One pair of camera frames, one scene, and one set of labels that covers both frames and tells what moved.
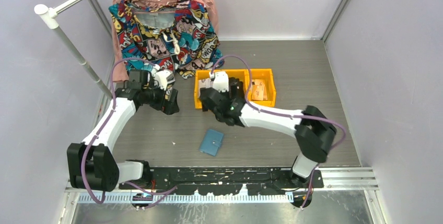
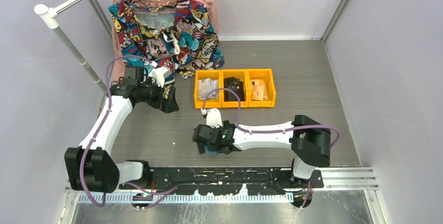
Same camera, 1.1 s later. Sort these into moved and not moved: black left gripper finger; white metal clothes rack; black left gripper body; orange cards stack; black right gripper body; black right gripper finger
Moved: black right gripper finger; black right gripper body
Not moved: black left gripper body; white metal clothes rack; black left gripper finger; orange cards stack
